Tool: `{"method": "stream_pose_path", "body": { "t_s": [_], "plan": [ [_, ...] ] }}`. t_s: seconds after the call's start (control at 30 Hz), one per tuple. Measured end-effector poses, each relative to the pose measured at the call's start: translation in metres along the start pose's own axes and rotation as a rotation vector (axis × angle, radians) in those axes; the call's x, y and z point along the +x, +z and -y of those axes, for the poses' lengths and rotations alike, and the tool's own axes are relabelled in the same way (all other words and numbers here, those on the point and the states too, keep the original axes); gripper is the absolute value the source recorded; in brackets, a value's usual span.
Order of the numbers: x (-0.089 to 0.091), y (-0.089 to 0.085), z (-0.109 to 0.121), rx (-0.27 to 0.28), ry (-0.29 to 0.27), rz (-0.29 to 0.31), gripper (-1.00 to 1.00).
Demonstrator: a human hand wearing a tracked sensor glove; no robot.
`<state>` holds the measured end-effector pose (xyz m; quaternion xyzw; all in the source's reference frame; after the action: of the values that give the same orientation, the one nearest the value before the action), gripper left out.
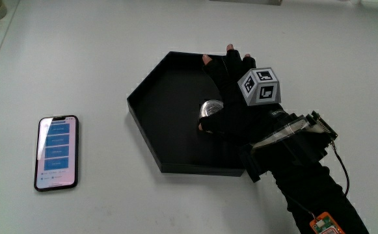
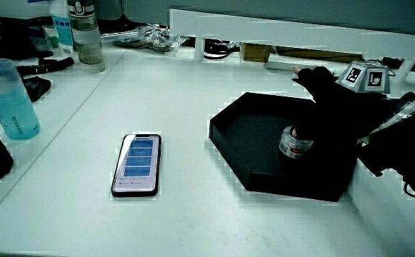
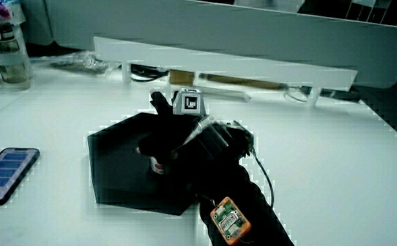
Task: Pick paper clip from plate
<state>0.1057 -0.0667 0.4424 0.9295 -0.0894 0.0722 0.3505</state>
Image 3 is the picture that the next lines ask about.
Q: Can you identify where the grey looped cable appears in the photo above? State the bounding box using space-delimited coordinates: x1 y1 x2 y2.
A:
283 85 310 104

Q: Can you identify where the thin dark sensor cable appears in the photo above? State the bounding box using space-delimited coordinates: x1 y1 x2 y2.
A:
247 146 275 210

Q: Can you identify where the black hexagonal plate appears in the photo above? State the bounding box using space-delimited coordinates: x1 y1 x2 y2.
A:
87 111 203 217

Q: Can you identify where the black cable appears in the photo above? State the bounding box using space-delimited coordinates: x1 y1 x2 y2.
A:
130 64 169 83

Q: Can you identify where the clear plastic bottle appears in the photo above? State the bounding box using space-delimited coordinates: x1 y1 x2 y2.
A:
0 0 33 91

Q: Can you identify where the person's right forearm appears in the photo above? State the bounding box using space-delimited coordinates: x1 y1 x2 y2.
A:
195 163 297 246

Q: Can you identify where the white partition board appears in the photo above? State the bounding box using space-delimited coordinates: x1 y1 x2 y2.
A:
45 0 397 90

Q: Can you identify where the white flat bar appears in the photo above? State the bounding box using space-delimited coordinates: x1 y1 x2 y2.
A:
197 85 252 103

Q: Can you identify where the black smartphone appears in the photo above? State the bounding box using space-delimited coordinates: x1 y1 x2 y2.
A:
0 147 41 207

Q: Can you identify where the black device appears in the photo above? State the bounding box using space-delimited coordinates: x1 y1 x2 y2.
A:
318 87 361 103

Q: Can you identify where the person's right hand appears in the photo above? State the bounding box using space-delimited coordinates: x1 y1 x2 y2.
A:
135 87 256 187

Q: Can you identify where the orange circuit board module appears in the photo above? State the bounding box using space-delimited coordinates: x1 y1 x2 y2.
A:
210 196 253 246

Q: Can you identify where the crumpled clear plastic bag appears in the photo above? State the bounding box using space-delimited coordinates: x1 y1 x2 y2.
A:
30 51 121 74

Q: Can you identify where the white desk shelf riser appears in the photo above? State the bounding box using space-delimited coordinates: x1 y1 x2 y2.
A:
93 36 359 108

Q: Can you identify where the small brown box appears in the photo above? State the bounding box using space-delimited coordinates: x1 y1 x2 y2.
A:
169 69 196 87

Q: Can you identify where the red white paper clip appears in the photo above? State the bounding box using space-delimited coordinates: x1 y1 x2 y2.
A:
149 156 167 176

